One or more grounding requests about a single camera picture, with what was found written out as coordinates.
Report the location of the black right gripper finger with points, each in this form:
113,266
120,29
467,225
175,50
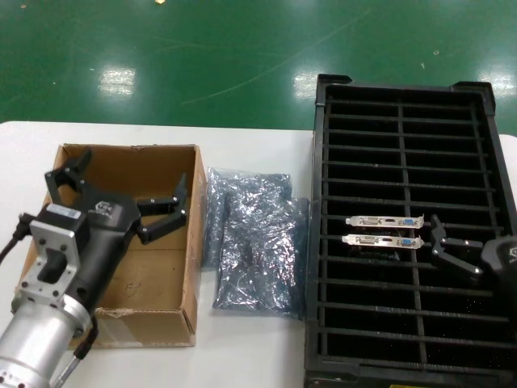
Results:
442,246

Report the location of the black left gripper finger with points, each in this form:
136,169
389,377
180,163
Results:
169,210
68,178

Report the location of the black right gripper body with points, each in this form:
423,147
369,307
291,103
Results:
503,262

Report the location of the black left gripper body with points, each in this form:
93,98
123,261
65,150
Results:
107,242

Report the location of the graphics card silver bracket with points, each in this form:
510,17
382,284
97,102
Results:
375,241
379,221

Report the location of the silver antistatic bag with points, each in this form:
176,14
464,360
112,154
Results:
250,182
258,262

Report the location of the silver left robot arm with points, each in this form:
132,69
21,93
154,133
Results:
36,343

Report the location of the brown cardboard box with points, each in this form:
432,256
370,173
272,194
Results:
161,283

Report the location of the black slotted container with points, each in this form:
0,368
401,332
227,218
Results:
444,161

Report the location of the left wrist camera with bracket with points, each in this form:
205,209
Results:
52,250

